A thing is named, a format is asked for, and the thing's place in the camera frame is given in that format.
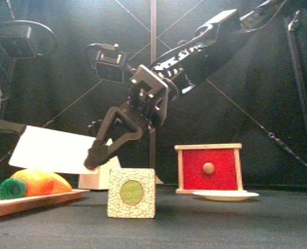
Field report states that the orange toy carrot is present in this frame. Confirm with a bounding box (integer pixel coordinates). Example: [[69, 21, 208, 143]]
[[0, 168, 75, 200]]

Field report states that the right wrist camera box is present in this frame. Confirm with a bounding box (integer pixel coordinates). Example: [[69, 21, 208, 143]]
[[85, 42, 128, 84]]

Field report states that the vertical metal frame pole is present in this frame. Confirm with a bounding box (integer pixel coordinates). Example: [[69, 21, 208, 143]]
[[148, 0, 159, 169]]

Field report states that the small white plate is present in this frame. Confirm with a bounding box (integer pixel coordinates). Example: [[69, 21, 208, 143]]
[[191, 189, 261, 202]]

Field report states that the green patterned block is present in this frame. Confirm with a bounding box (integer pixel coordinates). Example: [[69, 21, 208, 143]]
[[105, 167, 157, 220]]

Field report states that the black slanted frame strut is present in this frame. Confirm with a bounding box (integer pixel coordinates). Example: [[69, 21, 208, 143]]
[[283, 9, 307, 169]]

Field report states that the pink rectangular tray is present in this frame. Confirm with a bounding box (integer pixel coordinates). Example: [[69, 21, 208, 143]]
[[0, 187, 91, 219]]

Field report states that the white paper sheet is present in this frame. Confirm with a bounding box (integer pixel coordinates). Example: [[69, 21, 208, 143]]
[[173, 142, 245, 196]]

